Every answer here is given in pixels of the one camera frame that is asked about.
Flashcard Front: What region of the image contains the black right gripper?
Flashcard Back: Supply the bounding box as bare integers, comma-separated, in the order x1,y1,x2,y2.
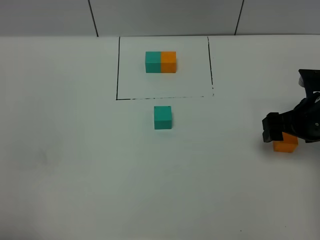
262,92,320,143

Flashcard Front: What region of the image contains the orange template block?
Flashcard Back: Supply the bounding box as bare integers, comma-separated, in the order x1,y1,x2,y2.
160,51,177,73

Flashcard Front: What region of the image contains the teal template block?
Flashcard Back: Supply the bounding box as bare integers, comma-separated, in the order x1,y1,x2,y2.
145,51,162,73

